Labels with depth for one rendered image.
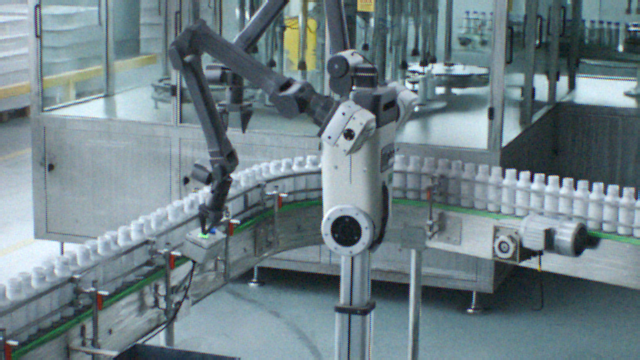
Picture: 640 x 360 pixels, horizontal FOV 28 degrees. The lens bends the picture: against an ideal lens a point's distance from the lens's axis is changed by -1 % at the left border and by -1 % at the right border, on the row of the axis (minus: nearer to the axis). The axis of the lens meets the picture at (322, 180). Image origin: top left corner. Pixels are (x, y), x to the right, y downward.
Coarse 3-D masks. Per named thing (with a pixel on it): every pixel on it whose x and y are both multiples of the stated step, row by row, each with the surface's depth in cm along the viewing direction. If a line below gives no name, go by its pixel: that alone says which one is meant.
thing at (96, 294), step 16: (272, 192) 473; (224, 224) 432; (176, 256) 390; (224, 256) 435; (224, 272) 437; (80, 288) 351; (96, 288) 349; (80, 304) 351; (96, 304) 350; (96, 320) 351; (0, 336) 307; (96, 336) 352; (0, 352) 308
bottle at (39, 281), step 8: (32, 272) 340; (40, 272) 339; (32, 280) 340; (40, 280) 339; (40, 288) 338; (48, 296) 340; (40, 304) 339; (48, 304) 341; (40, 312) 340; (48, 312) 341; (48, 320) 341; (40, 328) 340; (48, 328) 342
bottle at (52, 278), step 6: (42, 264) 345; (48, 264) 344; (54, 264) 346; (48, 270) 344; (54, 270) 346; (48, 276) 344; (54, 276) 345; (54, 282) 345; (54, 294) 345; (54, 300) 346; (54, 306) 346; (54, 318) 347
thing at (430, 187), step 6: (438, 174) 498; (432, 180) 493; (426, 186) 495; (432, 186) 493; (438, 186) 498; (432, 192) 495; (438, 192) 498; (438, 216) 500; (432, 222) 496; (432, 228) 497; (438, 228) 501; (426, 234) 498; (432, 234) 497
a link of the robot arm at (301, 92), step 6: (294, 84) 363; (300, 84) 363; (288, 90) 360; (294, 90) 360; (300, 90) 361; (306, 90) 360; (312, 90) 361; (300, 96) 358; (306, 96) 358; (312, 96) 359; (300, 102) 359; (306, 102) 358
